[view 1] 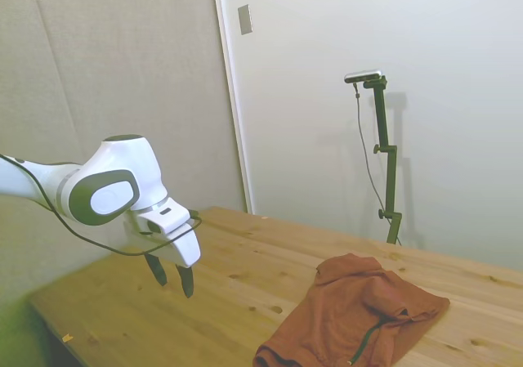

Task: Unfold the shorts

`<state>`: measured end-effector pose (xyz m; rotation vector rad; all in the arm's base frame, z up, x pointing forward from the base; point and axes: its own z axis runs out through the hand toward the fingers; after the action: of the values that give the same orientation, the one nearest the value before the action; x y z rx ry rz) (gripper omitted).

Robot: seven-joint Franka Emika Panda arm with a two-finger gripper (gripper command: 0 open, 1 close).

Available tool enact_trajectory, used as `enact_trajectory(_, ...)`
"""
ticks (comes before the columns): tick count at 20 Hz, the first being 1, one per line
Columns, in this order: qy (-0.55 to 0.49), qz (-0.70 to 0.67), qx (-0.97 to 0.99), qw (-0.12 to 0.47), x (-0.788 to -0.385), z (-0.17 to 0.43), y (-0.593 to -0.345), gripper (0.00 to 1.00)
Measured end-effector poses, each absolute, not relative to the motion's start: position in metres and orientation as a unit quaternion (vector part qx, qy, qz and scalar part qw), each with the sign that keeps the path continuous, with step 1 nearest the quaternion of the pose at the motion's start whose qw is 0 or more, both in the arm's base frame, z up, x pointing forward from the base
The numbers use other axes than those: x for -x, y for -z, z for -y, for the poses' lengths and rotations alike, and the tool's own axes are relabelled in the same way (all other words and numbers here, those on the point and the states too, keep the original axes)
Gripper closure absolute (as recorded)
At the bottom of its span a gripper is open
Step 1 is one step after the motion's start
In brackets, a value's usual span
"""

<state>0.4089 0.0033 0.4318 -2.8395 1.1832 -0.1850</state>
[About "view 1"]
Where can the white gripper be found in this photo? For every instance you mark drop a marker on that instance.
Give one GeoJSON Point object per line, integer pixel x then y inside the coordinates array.
{"type": "Point", "coordinates": [180, 244]}

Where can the rust brown shorts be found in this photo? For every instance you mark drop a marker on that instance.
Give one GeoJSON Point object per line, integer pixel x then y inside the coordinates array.
{"type": "Point", "coordinates": [335, 301]}

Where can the small yellow paper scrap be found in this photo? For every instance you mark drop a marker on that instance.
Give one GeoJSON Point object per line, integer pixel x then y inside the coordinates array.
{"type": "Point", "coordinates": [67, 337]}

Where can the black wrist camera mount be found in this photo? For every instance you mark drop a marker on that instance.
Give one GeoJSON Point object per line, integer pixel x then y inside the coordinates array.
{"type": "Point", "coordinates": [194, 214]}

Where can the white vertical wall trim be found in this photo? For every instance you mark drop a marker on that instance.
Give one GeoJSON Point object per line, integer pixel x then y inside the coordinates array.
{"type": "Point", "coordinates": [229, 77]}

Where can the dark green camera stand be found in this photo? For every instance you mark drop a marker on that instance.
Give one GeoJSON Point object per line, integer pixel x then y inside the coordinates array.
{"type": "Point", "coordinates": [386, 150]}

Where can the grey wall plate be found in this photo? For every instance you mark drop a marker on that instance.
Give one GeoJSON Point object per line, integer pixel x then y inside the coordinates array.
{"type": "Point", "coordinates": [245, 19]}

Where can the silver camera on stand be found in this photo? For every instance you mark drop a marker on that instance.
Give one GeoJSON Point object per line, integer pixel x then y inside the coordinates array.
{"type": "Point", "coordinates": [363, 76]}

